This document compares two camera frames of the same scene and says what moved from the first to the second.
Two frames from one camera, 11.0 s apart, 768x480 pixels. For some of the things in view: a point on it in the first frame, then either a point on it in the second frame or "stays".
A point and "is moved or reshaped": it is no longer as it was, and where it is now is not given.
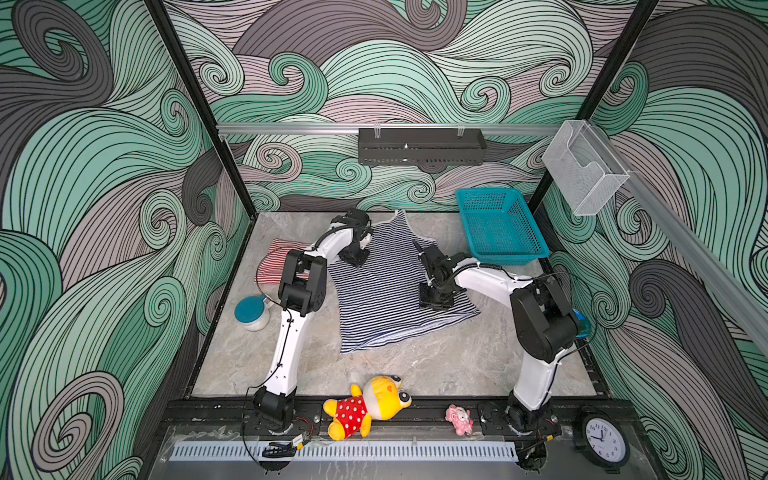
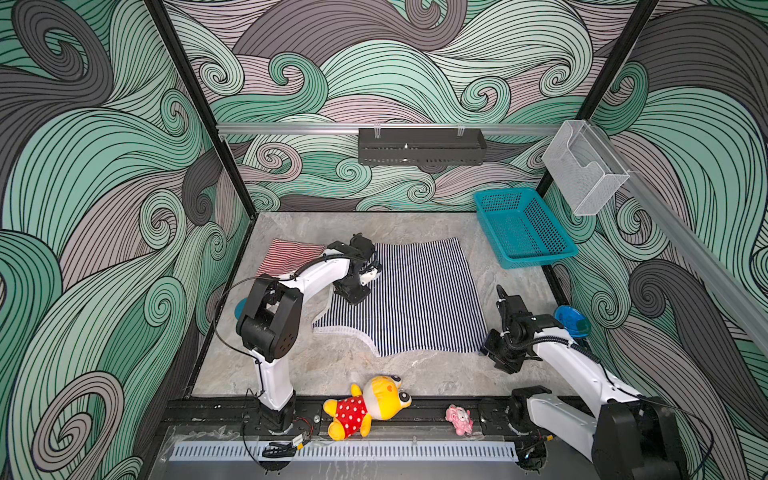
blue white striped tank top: (379, 301) is moved or reshaped
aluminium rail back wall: (528, 129) stays
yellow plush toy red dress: (382, 398) stays
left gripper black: (359, 261) to (353, 299)
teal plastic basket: (499, 227) is moved or reshaped
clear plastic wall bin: (583, 170) stays
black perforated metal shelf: (421, 147) stays
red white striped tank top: (270, 270) stays
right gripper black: (424, 302) to (505, 365)
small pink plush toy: (460, 418) stays
